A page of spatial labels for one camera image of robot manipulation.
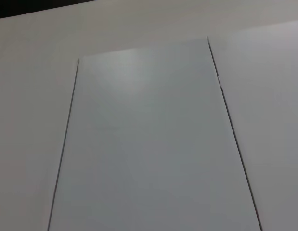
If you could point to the small white panel seam clip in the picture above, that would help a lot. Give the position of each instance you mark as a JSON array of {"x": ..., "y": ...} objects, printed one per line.
[{"x": 220, "y": 81}]

